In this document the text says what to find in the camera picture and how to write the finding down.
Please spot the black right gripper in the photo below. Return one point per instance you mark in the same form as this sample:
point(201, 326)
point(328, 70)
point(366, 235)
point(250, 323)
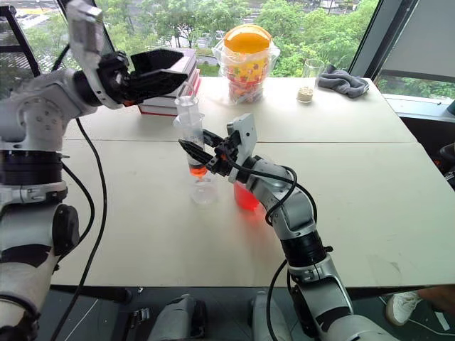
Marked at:
point(224, 156)

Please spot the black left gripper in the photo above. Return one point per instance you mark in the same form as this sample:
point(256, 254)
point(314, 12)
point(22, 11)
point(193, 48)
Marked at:
point(113, 76)

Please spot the clear plastic syringe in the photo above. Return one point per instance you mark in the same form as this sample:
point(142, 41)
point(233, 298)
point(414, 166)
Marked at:
point(190, 120)

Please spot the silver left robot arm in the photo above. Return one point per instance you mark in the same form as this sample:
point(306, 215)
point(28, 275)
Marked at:
point(39, 117)

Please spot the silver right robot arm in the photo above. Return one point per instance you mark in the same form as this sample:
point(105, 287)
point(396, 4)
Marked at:
point(295, 209)

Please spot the empty clear plastic cup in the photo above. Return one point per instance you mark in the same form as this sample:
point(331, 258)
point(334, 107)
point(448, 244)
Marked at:
point(203, 195)

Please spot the thick red and white book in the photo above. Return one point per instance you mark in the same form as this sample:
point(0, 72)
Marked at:
point(158, 106)

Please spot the red cover book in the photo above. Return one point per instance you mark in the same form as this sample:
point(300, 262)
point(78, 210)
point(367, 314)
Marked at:
point(192, 80)

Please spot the candy jar with yellow lid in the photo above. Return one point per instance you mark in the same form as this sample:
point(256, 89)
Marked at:
point(247, 60)

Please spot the candy jar with orange lid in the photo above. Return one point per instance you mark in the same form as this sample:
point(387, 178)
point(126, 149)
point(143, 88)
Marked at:
point(273, 60)

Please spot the tall glass with white bits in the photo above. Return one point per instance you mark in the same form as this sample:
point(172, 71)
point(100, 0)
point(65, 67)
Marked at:
point(308, 83)

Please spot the black metal stand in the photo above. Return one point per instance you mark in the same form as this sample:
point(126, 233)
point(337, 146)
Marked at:
point(17, 35)

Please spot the grey crumpled cloth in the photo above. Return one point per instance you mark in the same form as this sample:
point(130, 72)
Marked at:
point(343, 81)

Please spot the grey rounded shape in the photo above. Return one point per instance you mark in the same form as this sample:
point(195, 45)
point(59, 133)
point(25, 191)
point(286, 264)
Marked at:
point(174, 319)
point(261, 316)

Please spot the white sneaker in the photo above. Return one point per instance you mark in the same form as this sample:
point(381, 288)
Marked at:
point(401, 307)

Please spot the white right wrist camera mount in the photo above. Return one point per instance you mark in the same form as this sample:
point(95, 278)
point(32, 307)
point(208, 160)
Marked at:
point(247, 136)

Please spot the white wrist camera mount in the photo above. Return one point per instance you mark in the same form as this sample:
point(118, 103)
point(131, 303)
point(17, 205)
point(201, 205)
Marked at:
point(247, 136)
point(83, 32)

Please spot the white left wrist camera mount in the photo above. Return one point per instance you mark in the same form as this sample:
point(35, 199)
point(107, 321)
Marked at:
point(83, 32)

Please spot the black table frame bar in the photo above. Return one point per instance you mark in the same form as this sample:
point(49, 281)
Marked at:
point(103, 293)

